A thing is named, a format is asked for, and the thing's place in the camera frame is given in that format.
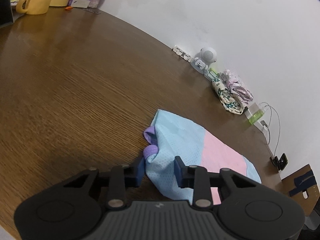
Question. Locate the black phone holder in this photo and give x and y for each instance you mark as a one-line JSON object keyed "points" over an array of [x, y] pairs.
{"points": [[279, 162]]}

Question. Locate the pink and blue mesh garment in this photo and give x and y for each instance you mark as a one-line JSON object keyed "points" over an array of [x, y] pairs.
{"points": [[185, 140]]}

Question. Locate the small orange object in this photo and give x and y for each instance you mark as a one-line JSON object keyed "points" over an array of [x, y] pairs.
{"points": [[68, 8]]}

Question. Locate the yellow mug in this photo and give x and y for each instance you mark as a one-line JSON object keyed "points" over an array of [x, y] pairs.
{"points": [[37, 3]]}

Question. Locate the folded green floral garment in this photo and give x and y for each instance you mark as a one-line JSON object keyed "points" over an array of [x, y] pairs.
{"points": [[227, 97]]}

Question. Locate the green white small packet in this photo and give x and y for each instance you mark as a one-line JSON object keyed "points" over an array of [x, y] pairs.
{"points": [[213, 74]]}

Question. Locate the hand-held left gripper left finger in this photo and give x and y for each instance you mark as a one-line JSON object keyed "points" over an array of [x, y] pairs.
{"points": [[141, 170]]}

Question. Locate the white power strip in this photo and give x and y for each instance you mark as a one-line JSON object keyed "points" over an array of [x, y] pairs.
{"points": [[267, 140]]}

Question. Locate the white letter ornament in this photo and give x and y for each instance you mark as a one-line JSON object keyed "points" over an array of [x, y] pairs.
{"points": [[182, 53]]}

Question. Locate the white robot figure speaker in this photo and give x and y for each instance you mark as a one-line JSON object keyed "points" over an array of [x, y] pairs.
{"points": [[206, 56]]}

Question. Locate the white charger block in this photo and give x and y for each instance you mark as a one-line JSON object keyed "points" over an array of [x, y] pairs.
{"points": [[255, 108]]}

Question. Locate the grey plug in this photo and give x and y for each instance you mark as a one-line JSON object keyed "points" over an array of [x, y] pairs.
{"points": [[263, 123]]}

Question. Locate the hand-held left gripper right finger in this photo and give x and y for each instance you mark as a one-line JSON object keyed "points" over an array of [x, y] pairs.
{"points": [[178, 168]]}

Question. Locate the black picture frame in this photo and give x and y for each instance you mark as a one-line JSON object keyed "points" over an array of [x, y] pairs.
{"points": [[5, 12]]}

